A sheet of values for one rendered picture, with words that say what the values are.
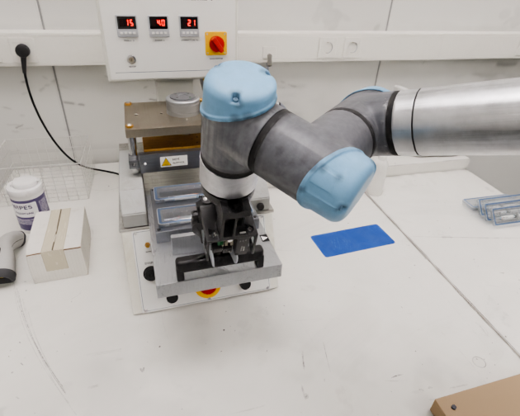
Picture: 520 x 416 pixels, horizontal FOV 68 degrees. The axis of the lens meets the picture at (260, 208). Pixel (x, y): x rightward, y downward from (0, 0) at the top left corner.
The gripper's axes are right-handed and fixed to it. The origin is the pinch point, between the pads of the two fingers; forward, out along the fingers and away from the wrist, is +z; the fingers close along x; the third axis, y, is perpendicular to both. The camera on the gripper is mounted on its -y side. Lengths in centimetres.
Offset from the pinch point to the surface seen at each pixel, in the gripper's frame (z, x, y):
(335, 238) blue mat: 33, 40, -17
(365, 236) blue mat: 33, 49, -15
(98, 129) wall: 44, -25, -83
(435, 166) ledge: 41, 97, -45
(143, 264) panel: 19.5, -13.4, -10.0
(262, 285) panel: 26.3, 12.9, -3.2
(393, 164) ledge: 40, 79, -47
